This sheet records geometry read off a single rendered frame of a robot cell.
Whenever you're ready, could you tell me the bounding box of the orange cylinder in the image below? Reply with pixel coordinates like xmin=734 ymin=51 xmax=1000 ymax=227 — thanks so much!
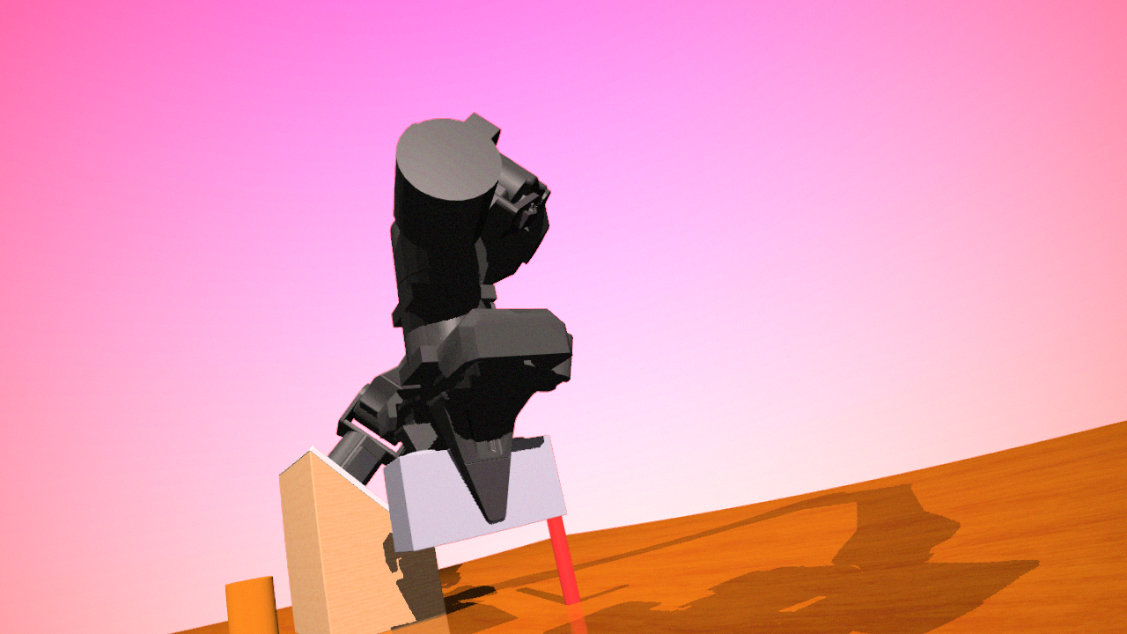
xmin=225 ymin=575 xmax=279 ymax=634

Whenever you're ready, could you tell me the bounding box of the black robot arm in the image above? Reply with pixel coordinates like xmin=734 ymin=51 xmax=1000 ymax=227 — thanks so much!
xmin=328 ymin=113 xmax=551 ymax=486

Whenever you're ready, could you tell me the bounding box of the red peg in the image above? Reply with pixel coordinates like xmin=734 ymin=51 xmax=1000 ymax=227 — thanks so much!
xmin=547 ymin=516 xmax=580 ymax=605

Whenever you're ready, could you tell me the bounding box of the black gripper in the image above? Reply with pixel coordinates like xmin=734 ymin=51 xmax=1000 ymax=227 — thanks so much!
xmin=376 ymin=266 xmax=573 ymax=523

